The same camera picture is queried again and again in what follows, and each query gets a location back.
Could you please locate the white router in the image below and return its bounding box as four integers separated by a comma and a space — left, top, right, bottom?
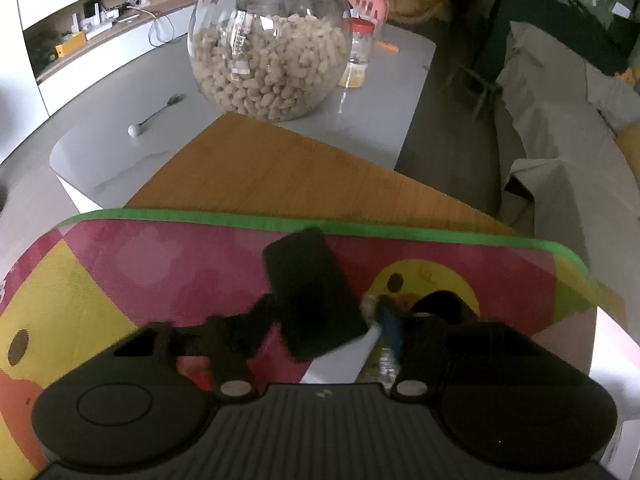
80, 2, 121, 41

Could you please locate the clear plastic piece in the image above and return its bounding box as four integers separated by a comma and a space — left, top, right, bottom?
360, 294, 403, 386

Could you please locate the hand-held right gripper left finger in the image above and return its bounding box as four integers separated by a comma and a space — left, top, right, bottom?
114, 295, 281, 401

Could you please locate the grey covered sofa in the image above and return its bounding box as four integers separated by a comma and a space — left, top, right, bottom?
495, 20, 640, 271

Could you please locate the white cable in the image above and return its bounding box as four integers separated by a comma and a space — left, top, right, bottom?
148, 7, 173, 46

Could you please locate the metal spoon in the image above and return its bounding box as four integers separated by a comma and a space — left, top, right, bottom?
127, 94, 183, 137

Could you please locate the small red lid plastic jar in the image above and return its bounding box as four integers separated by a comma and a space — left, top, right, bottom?
339, 17, 377, 90

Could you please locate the white coffee table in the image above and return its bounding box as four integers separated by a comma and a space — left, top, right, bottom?
49, 22, 437, 211

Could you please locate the pink plastic toy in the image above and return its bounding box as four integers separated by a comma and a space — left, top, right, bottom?
347, 0, 390, 25

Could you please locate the large glass jar of peanuts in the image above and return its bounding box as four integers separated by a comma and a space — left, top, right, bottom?
187, 0, 353, 122

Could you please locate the colourful cartoon play mat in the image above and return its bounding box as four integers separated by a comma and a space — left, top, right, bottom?
0, 208, 598, 480

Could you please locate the white wall shelf unit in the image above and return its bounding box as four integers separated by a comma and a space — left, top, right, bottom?
15, 0, 211, 116

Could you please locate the yellow cushion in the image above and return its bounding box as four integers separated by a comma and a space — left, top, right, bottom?
615, 125, 640, 181

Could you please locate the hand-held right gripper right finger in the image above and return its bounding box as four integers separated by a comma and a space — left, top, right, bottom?
372, 290, 551, 401

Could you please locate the black rectangular case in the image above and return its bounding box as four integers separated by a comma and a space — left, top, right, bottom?
262, 227, 373, 363

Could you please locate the dark green cabinet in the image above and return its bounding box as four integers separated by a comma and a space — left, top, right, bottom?
500, 0, 640, 76

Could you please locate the yellow box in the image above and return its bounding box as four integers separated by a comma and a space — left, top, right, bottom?
55, 31, 87, 57

